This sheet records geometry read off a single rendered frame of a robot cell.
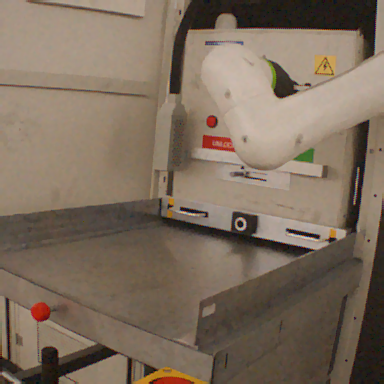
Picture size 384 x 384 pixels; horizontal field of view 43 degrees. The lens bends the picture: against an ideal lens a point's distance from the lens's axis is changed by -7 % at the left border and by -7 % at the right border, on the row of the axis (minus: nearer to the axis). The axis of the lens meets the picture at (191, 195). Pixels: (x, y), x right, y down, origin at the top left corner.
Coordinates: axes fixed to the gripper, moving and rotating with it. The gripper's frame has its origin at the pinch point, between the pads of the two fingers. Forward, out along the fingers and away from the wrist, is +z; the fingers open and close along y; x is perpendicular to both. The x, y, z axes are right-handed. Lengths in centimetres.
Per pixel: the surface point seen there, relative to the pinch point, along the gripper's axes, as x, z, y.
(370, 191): -21.3, 8.1, 16.2
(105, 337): -42, -60, -3
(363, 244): -34.2, 7.9, 16.3
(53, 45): 9, -24, -62
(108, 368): -94, 6, -62
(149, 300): -38, -50, -2
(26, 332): -97, 6, -108
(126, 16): 20, -4, -55
